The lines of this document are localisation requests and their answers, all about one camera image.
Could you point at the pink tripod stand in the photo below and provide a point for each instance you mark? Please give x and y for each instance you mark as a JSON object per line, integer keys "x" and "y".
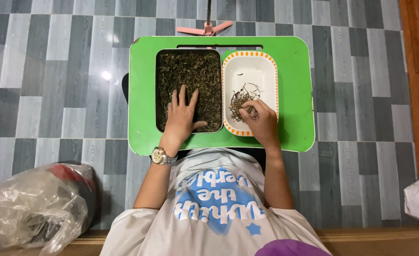
{"x": 209, "y": 28}

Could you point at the clear plastic bag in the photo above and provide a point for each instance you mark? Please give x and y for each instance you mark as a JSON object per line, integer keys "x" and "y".
{"x": 31, "y": 206}

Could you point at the purple cloth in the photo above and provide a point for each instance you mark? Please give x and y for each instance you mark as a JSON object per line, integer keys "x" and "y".
{"x": 289, "y": 248}

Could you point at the green lap table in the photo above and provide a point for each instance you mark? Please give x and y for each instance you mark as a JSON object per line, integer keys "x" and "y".
{"x": 295, "y": 92}

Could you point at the dried green tea leaves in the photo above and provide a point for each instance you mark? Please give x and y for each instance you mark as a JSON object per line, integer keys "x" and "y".
{"x": 202, "y": 78}

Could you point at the white dish with orange rim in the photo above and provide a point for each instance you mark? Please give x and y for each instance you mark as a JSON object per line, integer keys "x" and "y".
{"x": 252, "y": 71}

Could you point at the silver wristwatch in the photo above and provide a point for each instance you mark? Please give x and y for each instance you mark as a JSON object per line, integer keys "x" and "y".
{"x": 162, "y": 157}

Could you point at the metal tray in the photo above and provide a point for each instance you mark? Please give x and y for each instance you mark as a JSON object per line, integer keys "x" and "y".
{"x": 156, "y": 89}

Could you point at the person's left hand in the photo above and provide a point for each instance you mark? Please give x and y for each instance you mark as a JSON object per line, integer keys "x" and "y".
{"x": 181, "y": 119}

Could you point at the white printed t-shirt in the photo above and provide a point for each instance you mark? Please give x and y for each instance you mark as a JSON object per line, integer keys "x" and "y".
{"x": 213, "y": 213}

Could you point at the pile of dried stems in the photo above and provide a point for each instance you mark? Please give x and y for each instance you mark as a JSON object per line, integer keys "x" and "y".
{"x": 237, "y": 101}

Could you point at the person's right hand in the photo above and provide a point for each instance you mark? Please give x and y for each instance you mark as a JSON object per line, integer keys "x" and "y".
{"x": 264, "y": 122}

